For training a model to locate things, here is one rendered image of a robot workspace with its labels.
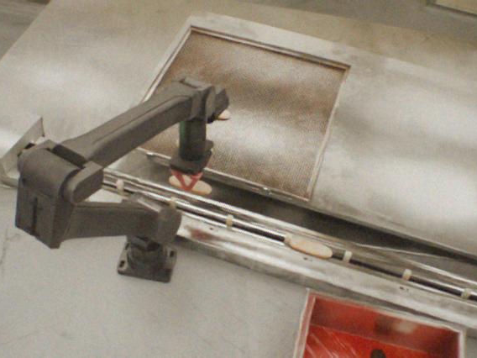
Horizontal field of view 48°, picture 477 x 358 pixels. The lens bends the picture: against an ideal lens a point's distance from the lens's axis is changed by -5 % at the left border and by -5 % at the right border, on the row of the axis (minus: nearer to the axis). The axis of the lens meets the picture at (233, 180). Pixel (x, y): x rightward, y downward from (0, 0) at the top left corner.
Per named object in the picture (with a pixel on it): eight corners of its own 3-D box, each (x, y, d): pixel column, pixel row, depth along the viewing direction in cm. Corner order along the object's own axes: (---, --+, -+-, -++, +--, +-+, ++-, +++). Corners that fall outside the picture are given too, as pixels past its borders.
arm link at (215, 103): (169, 81, 105) (206, 97, 103) (201, 55, 113) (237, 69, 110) (169, 128, 114) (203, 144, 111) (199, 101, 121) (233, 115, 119)
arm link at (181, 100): (17, 182, 79) (70, 214, 75) (15, 150, 76) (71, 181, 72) (177, 92, 112) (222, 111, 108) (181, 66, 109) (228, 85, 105)
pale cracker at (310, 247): (287, 248, 124) (288, 244, 123) (291, 235, 126) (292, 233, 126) (330, 260, 122) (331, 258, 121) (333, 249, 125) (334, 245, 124)
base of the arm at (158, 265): (116, 274, 118) (170, 283, 118) (112, 250, 113) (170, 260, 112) (126, 244, 124) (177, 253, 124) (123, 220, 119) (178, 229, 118)
